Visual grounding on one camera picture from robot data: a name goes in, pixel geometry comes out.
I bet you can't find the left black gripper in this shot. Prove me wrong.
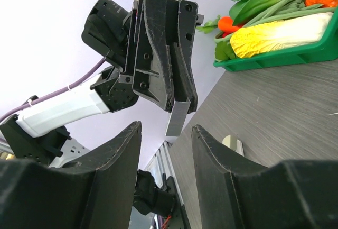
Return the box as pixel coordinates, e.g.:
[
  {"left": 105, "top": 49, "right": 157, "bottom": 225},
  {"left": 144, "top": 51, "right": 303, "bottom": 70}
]
[{"left": 124, "top": 0, "right": 204, "bottom": 114}]

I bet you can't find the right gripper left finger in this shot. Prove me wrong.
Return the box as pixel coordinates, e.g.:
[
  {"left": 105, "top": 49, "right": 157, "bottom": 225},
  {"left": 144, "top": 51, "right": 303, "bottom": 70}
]
[{"left": 1, "top": 122, "right": 142, "bottom": 228}]

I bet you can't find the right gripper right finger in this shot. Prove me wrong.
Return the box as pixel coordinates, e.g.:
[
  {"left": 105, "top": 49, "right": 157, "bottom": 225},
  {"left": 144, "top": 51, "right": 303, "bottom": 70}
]
[{"left": 191, "top": 125, "right": 337, "bottom": 228}]

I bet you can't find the grey staple strip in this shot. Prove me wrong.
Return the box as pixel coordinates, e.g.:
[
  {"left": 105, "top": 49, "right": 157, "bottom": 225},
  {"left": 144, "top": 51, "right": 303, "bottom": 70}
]
[{"left": 165, "top": 98, "right": 191, "bottom": 137}]

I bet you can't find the small beige stapler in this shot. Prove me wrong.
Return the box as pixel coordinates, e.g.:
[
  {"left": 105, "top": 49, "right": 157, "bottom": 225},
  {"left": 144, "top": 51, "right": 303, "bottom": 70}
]
[{"left": 222, "top": 135, "right": 245, "bottom": 157}]

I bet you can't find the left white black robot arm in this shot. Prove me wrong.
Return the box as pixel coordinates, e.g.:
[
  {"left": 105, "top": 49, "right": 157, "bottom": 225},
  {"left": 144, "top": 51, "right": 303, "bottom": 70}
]
[{"left": 1, "top": 0, "right": 203, "bottom": 167}]

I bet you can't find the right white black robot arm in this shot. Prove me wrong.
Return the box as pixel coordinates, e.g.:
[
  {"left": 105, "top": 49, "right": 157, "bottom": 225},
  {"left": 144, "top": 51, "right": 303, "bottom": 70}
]
[{"left": 1, "top": 122, "right": 337, "bottom": 228}]

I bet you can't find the green leaf outside tray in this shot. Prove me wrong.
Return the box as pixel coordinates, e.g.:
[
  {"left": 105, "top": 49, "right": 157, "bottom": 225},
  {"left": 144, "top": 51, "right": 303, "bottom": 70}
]
[{"left": 196, "top": 15, "right": 221, "bottom": 34}]

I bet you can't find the orange carrot toy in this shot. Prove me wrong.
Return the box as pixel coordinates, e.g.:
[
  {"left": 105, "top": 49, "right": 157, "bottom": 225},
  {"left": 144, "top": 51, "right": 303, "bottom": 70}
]
[{"left": 217, "top": 16, "right": 243, "bottom": 34}]

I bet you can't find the green long beans toy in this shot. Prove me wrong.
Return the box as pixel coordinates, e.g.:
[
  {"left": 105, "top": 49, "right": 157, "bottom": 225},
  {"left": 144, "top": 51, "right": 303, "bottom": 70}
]
[{"left": 213, "top": 0, "right": 336, "bottom": 44}]

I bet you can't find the yellow napa cabbage toy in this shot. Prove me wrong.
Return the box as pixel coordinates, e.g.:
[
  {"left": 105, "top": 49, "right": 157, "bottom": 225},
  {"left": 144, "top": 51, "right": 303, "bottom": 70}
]
[{"left": 230, "top": 12, "right": 333, "bottom": 58}]

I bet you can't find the green plastic tray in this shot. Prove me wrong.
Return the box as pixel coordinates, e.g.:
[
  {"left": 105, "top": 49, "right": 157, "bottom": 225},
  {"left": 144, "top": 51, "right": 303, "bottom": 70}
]
[{"left": 213, "top": 7, "right": 337, "bottom": 72}]

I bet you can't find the aluminium rail front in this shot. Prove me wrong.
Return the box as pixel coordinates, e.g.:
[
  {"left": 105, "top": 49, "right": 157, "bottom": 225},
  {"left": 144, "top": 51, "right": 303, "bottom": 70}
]
[{"left": 144, "top": 141, "right": 184, "bottom": 207}]

